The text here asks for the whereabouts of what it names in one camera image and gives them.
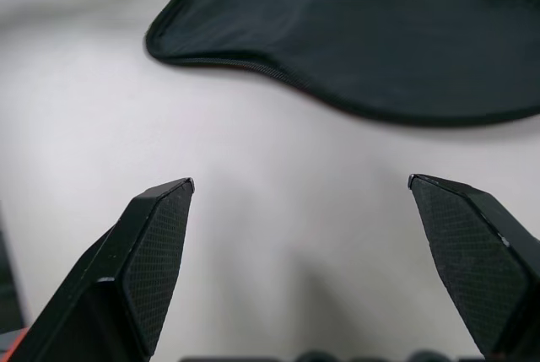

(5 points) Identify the red black mesh pouch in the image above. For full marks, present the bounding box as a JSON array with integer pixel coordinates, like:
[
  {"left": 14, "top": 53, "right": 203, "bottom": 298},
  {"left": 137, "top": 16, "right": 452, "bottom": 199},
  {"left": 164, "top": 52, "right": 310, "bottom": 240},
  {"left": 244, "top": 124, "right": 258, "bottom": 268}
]
[{"left": 143, "top": 0, "right": 540, "bottom": 129}]

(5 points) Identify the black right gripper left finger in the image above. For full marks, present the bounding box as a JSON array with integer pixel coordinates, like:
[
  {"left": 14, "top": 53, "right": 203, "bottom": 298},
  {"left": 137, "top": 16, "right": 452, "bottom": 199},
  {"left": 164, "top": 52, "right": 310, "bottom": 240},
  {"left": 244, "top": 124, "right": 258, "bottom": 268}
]
[{"left": 12, "top": 176, "right": 196, "bottom": 362}]

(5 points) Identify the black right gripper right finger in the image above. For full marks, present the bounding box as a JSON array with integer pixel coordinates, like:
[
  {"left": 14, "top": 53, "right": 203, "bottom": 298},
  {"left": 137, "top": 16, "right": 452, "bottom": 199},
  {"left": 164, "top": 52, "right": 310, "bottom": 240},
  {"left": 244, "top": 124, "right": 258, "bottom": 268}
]
[{"left": 408, "top": 173, "right": 540, "bottom": 362}]

